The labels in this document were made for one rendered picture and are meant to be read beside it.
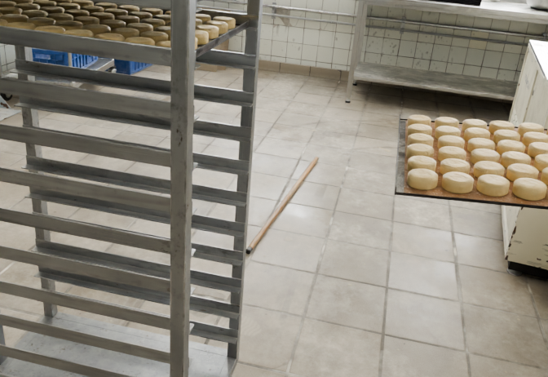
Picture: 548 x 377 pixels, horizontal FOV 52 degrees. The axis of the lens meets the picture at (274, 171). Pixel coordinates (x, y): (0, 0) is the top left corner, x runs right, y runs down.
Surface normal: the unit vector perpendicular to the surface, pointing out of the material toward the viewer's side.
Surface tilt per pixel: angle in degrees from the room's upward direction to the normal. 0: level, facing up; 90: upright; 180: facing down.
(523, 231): 90
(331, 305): 0
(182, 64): 90
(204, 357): 0
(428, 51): 90
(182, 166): 90
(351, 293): 0
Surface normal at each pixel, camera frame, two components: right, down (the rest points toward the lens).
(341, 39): -0.22, 0.38
